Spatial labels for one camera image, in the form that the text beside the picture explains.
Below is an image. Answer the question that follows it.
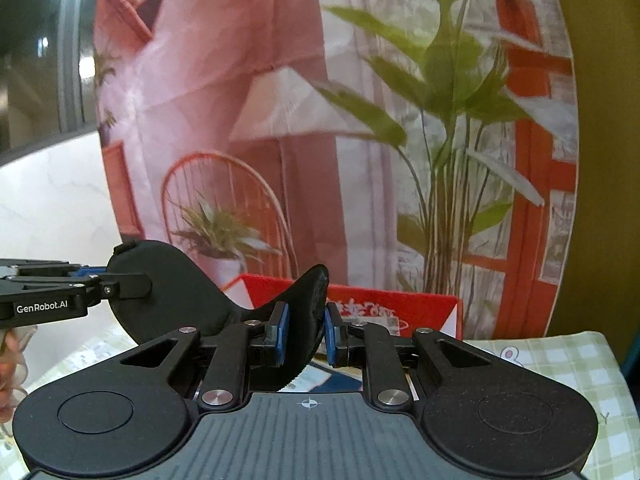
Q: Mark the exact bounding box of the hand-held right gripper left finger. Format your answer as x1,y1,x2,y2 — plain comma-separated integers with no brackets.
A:
120,303,291,414

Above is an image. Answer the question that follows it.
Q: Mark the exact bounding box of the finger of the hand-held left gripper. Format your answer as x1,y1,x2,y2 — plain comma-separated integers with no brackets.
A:
10,272,153,311
0,259,103,281

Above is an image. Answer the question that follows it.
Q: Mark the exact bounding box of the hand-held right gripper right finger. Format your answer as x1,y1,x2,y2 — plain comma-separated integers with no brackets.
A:
324,303,494,414

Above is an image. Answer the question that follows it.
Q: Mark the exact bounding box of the black eye mask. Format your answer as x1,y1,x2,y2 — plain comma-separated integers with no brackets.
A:
106,241,331,391

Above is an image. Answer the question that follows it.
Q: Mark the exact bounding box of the clear printed packet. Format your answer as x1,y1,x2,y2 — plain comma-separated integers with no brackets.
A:
285,355,366,394

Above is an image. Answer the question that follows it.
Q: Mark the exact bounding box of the red strawberry print cardboard box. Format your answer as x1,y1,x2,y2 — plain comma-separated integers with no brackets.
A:
220,272,464,342

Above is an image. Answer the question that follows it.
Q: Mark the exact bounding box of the person's left hand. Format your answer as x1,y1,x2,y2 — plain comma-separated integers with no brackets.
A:
0,324,37,428

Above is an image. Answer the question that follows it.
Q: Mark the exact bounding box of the dark framed window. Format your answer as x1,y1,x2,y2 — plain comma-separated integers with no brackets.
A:
0,0,103,161

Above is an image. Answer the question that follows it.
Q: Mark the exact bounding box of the green checked bunny tablecloth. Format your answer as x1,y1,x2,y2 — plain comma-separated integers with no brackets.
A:
0,310,640,480

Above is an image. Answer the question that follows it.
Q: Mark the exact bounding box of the printed room scene wall tapestry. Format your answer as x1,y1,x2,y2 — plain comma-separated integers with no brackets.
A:
92,0,581,341

